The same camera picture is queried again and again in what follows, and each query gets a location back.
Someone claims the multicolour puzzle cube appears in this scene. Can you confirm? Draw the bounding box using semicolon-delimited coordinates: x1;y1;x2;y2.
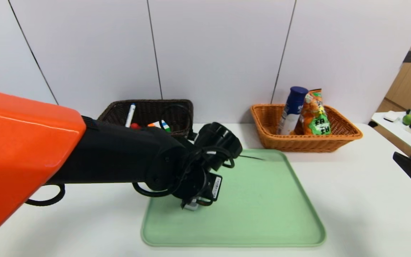
148;120;171;133

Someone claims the white blue marker pen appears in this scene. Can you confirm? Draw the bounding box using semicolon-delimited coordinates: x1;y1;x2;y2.
125;104;136;128

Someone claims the grey clear compass case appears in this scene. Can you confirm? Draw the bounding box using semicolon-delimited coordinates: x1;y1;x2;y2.
185;197;202;211

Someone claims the blue capped white bottle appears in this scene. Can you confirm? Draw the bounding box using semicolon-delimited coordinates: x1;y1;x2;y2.
277;86;309;135

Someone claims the orange green snack bag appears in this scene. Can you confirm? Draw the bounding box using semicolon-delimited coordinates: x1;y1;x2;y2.
299;89;333;136

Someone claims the dark brown wicker basket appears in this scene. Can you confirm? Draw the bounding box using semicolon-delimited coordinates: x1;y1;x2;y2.
98;99;194;140

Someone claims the orange wicker basket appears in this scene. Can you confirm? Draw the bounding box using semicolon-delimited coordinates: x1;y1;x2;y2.
251;104;363;153

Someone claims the light green plastic tray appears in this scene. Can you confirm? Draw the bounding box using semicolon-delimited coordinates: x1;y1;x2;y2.
141;149;327;247

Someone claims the white side table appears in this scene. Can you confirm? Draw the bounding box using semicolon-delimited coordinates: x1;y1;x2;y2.
371;112;411;157

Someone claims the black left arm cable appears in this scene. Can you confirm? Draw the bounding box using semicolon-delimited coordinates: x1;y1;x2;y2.
25;104;267;207

